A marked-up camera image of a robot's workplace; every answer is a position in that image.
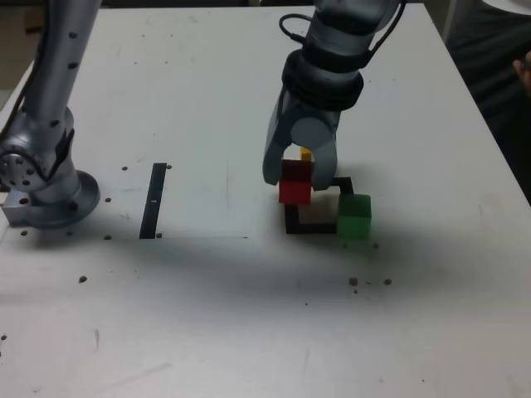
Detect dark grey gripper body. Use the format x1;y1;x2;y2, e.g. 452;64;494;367
281;86;344;134

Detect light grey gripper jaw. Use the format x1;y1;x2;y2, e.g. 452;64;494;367
290;116;339;193

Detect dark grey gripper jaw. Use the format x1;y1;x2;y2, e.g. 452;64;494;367
261;88;297;187

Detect red cube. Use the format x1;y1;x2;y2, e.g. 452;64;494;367
278;159;315;205

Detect green cube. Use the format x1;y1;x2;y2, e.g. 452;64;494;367
336;193;373;240

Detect black tape square outline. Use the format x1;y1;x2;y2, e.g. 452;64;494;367
285;177;355;235

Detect person's hand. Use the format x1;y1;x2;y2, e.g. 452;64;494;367
513;49;531;86

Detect black tape strip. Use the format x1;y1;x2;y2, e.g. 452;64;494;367
139;163;168;240

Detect white round object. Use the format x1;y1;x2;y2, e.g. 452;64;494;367
480;0;531;14

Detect brown cardboard box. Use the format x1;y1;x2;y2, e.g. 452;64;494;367
24;7;47;33

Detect white post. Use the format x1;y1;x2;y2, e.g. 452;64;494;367
441;0;457;41

